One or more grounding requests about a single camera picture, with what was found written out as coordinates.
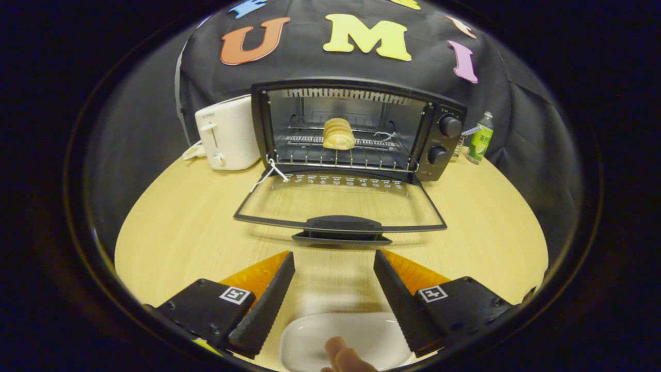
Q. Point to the yellow bread roll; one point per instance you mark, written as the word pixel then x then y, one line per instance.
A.
pixel 338 135

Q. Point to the green label drink bottle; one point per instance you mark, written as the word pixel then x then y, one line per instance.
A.
pixel 480 139

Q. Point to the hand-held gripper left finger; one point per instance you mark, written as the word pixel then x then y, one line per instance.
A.
pixel 263 310

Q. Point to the black toaster oven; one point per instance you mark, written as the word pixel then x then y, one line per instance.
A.
pixel 444 150

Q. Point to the white square plate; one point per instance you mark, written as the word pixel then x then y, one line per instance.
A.
pixel 310 341

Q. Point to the white pop-up toaster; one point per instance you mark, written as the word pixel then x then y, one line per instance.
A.
pixel 230 134

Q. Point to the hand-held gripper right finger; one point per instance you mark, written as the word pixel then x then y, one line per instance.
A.
pixel 400 305

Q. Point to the black backdrop cloth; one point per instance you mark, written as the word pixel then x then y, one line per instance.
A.
pixel 310 64

